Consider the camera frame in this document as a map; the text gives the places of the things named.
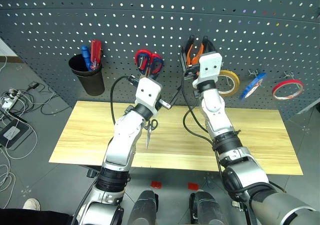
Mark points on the white shoe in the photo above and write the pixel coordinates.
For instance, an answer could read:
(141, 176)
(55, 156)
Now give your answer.
(32, 204)

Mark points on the red and blue scissors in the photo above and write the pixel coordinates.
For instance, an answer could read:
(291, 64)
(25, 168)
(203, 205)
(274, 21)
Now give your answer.
(156, 62)

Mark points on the black cup holder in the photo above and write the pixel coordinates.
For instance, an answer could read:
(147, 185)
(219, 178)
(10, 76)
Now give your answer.
(91, 81)

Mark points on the yellow tape roll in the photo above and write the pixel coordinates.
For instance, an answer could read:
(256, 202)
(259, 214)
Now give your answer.
(233, 81)

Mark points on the black table frame bracket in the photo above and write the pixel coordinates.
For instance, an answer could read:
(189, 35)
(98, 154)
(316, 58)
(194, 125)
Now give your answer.
(93, 173)

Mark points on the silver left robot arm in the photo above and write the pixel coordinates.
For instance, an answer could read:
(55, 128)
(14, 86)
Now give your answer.
(122, 140)

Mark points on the red tape roll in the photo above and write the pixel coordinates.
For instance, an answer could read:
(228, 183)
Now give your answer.
(287, 96)

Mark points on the blue tape roll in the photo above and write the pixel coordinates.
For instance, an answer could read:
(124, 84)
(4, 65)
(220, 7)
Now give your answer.
(251, 87)

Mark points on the black power adapter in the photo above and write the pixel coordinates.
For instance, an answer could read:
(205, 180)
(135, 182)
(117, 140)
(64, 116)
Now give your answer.
(33, 85)

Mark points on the dark clothed person leg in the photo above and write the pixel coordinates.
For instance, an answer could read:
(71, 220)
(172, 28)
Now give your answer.
(30, 217)

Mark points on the grey and black box device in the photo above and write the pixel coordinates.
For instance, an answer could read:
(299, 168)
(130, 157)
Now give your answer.
(12, 133)

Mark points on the white power strip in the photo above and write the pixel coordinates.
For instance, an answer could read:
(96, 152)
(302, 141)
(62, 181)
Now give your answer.
(10, 100)

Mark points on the orange and black pliers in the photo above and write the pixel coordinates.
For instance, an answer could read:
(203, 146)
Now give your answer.
(190, 55)

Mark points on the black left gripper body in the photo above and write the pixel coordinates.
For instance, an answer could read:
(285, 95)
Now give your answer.
(163, 104)

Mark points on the dark grey pegboard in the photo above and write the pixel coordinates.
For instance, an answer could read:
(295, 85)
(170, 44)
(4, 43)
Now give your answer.
(160, 22)

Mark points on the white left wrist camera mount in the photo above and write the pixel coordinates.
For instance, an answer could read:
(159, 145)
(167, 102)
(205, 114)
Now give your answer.
(147, 92)

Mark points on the metal pegboard hook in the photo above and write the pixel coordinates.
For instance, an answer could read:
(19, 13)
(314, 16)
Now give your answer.
(290, 73)
(253, 72)

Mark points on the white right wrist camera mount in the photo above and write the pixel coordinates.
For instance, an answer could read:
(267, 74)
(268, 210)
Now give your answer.
(210, 65)

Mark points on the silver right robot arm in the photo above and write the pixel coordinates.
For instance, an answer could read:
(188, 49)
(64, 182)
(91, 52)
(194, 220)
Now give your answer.
(217, 120)

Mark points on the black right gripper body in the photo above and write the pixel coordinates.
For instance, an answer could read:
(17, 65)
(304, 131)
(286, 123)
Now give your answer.
(190, 75)

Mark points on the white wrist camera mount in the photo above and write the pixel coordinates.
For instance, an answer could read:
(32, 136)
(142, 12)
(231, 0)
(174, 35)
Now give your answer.
(210, 65)
(147, 92)

